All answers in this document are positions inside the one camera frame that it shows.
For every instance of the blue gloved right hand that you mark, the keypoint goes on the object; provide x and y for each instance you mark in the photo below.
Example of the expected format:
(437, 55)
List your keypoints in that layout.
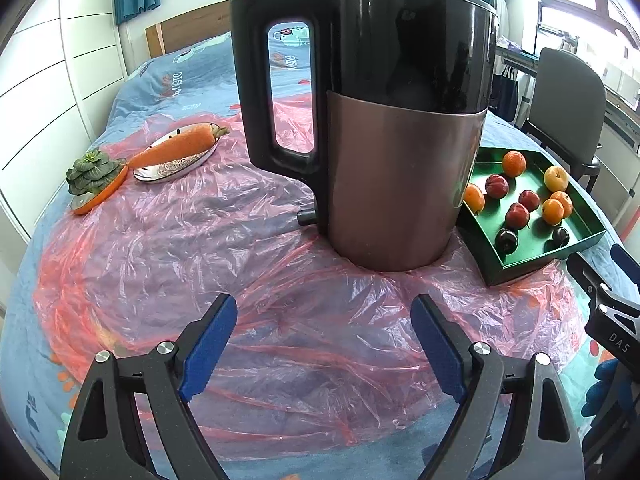
(627, 391)

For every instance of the green tray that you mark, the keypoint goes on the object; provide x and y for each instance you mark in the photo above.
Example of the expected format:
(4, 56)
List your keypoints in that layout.
(535, 248)

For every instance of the small red apple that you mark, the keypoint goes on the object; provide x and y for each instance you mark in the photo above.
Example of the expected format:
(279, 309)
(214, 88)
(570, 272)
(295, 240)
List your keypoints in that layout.
(496, 186)

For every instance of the dark purple plum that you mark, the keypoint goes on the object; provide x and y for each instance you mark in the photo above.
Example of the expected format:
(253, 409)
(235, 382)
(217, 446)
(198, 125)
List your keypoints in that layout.
(506, 241)

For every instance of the white wardrobe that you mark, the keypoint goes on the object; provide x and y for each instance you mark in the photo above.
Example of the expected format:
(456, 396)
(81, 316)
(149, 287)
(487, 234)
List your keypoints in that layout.
(60, 73)

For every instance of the grey chair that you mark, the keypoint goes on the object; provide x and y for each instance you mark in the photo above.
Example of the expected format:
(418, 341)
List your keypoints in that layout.
(567, 112)

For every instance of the textured mandarin orange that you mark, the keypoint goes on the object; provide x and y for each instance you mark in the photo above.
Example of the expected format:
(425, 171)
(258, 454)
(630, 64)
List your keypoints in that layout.
(513, 164)

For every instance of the orange toy carrot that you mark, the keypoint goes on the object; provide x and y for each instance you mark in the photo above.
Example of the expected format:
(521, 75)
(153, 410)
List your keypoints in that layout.
(182, 143)

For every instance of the pink plastic sheet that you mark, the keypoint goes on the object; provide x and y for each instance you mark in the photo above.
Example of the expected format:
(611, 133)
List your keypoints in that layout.
(323, 354)

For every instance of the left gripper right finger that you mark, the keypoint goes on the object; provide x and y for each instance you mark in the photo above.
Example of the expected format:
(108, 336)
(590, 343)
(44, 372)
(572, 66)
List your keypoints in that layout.
(540, 439)

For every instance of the white patterned oval plate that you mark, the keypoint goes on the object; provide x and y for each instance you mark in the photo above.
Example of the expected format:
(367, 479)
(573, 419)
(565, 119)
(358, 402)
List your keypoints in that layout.
(174, 169)

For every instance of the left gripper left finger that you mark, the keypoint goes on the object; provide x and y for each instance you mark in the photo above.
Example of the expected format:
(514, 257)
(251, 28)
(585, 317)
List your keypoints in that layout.
(105, 438)

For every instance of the red crabapple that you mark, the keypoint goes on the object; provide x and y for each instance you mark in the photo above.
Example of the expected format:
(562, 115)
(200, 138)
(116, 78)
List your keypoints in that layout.
(529, 199)

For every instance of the yellow round fruit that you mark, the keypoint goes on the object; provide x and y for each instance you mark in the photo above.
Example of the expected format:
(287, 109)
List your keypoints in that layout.
(556, 179)

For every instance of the large mandarin orange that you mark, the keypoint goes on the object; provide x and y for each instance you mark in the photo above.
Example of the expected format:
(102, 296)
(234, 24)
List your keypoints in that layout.
(564, 199)

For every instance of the dark blue tote bag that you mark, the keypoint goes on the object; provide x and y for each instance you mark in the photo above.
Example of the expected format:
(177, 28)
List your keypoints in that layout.
(504, 95)

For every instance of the orange oval dish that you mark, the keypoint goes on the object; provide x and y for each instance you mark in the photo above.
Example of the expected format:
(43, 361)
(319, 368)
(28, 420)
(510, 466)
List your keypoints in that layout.
(82, 204)

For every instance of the smooth orange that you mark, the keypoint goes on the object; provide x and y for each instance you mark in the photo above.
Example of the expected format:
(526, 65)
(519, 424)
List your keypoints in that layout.
(474, 198)

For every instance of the black copper electric kettle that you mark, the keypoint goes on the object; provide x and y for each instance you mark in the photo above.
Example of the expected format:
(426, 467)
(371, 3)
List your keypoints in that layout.
(400, 92)

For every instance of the red strawberry-like fruit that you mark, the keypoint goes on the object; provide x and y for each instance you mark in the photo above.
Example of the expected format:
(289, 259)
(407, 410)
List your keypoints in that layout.
(517, 217)

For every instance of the wooden headboard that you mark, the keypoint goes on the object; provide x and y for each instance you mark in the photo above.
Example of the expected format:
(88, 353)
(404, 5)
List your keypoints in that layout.
(188, 28)

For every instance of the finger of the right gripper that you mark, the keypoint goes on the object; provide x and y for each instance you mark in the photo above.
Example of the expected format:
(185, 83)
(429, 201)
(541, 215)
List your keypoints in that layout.
(625, 261)
(589, 281)

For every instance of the small orange kumquat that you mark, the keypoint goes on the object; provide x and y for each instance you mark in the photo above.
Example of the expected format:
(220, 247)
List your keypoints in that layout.
(552, 212)

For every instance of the green toy cabbage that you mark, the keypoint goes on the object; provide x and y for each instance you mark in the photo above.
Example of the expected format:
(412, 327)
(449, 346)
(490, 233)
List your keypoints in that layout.
(92, 172)

